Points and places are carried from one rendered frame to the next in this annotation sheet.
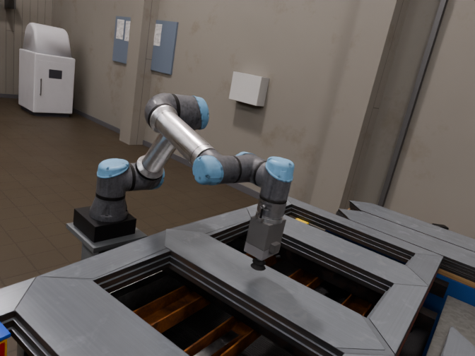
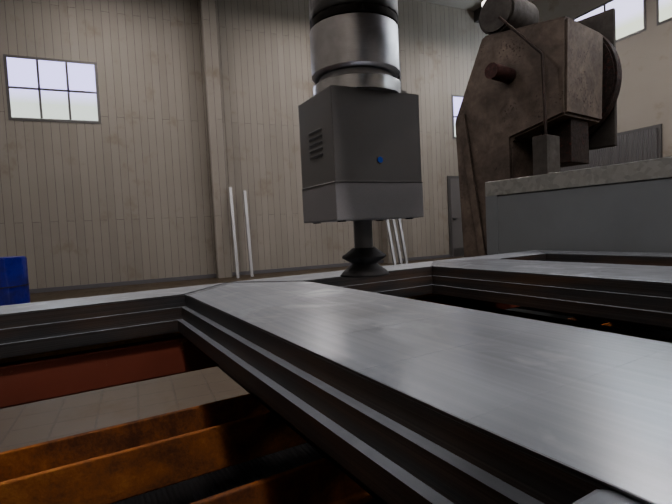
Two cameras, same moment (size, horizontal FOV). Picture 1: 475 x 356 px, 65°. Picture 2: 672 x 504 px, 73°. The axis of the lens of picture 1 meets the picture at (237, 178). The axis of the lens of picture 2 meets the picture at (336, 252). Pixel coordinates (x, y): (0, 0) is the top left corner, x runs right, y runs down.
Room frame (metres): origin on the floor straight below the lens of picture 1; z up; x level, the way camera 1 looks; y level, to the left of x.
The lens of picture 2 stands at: (1.32, 0.05, 0.94)
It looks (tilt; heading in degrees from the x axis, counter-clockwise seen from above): 3 degrees down; 206
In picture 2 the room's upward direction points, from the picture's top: 3 degrees counter-clockwise
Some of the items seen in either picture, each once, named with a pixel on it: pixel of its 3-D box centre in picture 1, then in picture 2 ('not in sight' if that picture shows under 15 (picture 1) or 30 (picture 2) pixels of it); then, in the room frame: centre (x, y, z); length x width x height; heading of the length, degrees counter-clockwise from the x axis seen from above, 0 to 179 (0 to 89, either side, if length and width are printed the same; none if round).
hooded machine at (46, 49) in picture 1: (47, 70); not in sight; (6.75, 3.70, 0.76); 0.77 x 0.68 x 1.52; 50
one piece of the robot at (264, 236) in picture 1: (268, 234); (355, 155); (0.94, -0.11, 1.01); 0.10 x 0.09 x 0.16; 54
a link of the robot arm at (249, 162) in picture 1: (247, 168); not in sight; (1.02, -0.02, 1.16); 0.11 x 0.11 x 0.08; 42
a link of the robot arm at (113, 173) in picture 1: (114, 176); not in sight; (1.43, 0.49, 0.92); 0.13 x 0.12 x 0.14; 132
